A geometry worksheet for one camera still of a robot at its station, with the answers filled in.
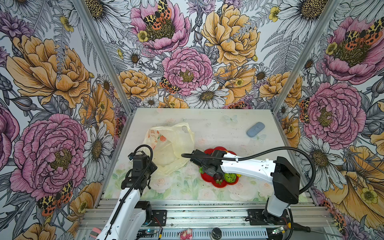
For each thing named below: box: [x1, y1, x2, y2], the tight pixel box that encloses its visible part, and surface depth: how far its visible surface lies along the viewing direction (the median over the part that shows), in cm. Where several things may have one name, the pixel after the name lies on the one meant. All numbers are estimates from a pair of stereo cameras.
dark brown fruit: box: [213, 173, 224, 185], surface depth 85 cm
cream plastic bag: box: [143, 122, 195, 175], surface depth 92 cm
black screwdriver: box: [287, 222, 343, 238], surface depth 72 cm
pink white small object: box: [180, 229, 193, 240], surface depth 69 cm
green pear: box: [224, 173, 237, 183], surface depth 83 cm
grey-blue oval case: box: [246, 121, 265, 138], surface depth 110 cm
